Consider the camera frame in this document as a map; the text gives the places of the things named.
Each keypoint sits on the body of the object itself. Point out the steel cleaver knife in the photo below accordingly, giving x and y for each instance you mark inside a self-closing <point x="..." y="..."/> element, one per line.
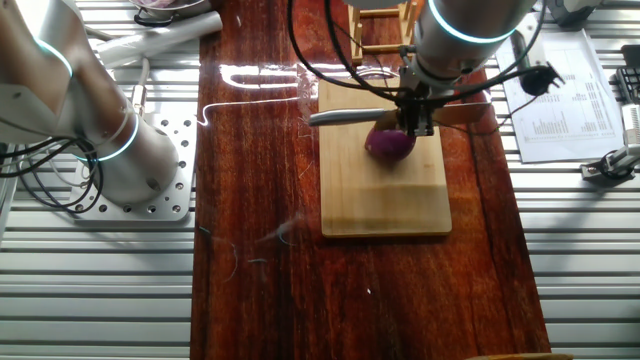
<point x="345" y="116"/>

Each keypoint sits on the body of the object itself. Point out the purple onion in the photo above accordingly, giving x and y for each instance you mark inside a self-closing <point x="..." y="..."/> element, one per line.
<point x="387" y="146"/>

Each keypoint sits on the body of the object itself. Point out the printed paper sheet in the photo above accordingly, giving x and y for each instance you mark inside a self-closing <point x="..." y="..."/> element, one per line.
<point x="575" y="115"/>

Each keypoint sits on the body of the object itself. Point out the glossy wood-grain table mat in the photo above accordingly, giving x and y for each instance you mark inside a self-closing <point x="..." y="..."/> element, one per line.
<point x="250" y="300"/>

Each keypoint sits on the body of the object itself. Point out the silver bar-shaped camera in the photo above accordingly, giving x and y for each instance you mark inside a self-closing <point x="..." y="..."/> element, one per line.
<point x="632" y="125"/>

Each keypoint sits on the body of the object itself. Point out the grey metal mount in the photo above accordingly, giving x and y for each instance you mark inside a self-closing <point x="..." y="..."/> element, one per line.
<point x="570" y="11"/>

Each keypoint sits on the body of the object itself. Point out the wooden knife rack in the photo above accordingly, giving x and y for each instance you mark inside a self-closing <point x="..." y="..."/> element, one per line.
<point x="356" y="45"/>

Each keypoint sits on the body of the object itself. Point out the white plastic roll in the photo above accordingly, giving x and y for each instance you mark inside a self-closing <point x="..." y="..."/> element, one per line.
<point x="160" y="37"/>

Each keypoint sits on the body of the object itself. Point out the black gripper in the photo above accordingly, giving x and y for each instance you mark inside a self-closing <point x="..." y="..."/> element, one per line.
<point x="420" y="95"/>

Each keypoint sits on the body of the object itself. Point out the bamboo cutting board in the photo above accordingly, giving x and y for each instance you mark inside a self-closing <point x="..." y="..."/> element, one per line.
<point x="370" y="200"/>

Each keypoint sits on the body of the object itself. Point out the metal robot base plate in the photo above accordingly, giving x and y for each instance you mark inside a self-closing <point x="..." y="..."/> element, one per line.
<point x="175" y="202"/>

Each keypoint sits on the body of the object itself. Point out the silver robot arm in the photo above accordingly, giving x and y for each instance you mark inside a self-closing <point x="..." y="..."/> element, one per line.
<point x="135" y="160"/>

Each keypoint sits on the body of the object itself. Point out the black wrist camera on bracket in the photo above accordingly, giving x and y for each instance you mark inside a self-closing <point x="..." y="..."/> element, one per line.
<point x="535" y="82"/>

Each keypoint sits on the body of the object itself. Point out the purple vegetable pieces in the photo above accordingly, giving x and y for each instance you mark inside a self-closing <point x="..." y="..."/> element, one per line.
<point x="155" y="3"/>

